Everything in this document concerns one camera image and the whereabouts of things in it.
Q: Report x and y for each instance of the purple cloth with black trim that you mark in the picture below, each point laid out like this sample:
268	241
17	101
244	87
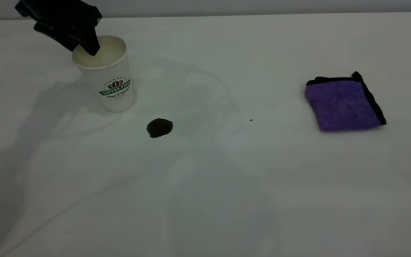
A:
341	105

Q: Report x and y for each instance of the white paper coffee cup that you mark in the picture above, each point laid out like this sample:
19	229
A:
111	78

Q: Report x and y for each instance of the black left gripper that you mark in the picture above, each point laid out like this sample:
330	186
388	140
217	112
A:
61	14

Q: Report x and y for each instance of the dark coffee spill puddle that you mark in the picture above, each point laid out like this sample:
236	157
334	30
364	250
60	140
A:
160	127

